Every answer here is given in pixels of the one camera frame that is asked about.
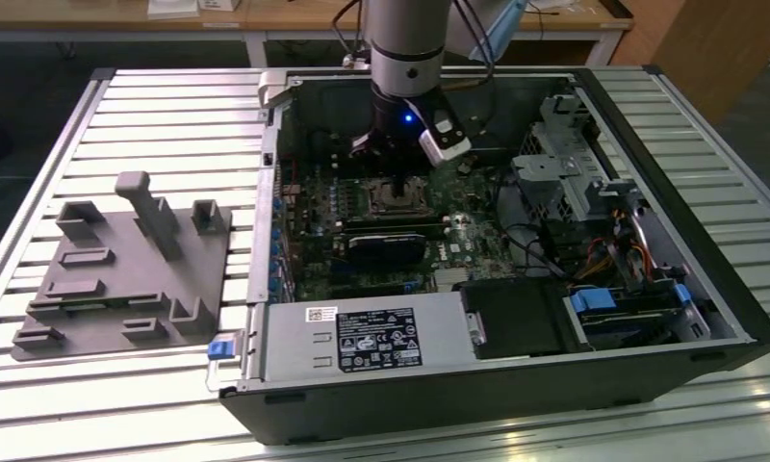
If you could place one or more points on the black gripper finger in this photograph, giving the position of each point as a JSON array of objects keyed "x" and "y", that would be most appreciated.
[
  {"x": 408, "y": 185},
  {"x": 396, "y": 185}
]

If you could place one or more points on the silver square CPU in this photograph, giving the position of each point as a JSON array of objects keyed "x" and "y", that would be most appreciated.
[{"x": 385, "y": 197}]

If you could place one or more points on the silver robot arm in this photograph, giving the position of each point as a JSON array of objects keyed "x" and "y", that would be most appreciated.
[{"x": 404, "y": 48}]

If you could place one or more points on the CPU socket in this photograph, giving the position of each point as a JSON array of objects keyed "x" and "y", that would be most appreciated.
[{"x": 397, "y": 213}]

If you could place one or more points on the black plastic bay cover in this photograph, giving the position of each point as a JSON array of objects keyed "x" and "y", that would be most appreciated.
[{"x": 520, "y": 317}]

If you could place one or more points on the black RAM stick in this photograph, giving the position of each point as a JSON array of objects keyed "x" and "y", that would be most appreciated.
[{"x": 392, "y": 221}]

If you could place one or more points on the black graphics card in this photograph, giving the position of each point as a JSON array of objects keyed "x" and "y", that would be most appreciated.
[{"x": 385, "y": 248}]

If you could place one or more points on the green motherboard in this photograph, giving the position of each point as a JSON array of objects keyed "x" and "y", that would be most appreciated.
[{"x": 474, "y": 240}]

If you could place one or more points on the silver chipset heatsink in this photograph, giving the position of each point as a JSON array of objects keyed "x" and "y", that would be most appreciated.
[{"x": 452, "y": 279}]

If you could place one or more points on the grey case release latch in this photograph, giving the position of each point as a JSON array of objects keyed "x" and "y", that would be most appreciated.
[{"x": 269, "y": 89}]

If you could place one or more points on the grey metal drive cage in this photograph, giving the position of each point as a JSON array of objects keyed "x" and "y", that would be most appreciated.
[{"x": 552, "y": 166}]

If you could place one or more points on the silver power supply unit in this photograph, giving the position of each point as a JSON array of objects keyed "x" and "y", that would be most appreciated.
[{"x": 294, "y": 346}]

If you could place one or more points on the blue disk carrier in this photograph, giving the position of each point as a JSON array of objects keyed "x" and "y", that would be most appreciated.
[{"x": 590, "y": 300}]

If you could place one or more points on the blue case latch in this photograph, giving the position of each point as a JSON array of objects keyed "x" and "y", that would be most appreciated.
[{"x": 221, "y": 349}]

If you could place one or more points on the white box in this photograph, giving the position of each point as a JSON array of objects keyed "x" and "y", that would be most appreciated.
[{"x": 169, "y": 8}]

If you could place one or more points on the grey parts rack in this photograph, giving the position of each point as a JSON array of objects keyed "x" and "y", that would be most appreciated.
[{"x": 134, "y": 269}]

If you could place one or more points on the black hard disk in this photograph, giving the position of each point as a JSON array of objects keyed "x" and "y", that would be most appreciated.
[{"x": 629, "y": 322}]

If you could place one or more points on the black open PC case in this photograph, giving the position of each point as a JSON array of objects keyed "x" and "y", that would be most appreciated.
[{"x": 424, "y": 404}]

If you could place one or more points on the blue carrier tab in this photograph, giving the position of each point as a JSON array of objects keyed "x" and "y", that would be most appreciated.
[{"x": 682, "y": 294}]

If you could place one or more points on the wooden desk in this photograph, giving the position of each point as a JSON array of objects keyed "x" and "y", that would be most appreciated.
[{"x": 102, "y": 24}]

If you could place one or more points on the wooden cabinet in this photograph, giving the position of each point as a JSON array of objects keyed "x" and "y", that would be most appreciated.
[{"x": 712, "y": 48}]

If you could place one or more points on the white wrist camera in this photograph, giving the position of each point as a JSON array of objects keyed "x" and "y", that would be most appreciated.
[{"x": 445, "y": 139}]

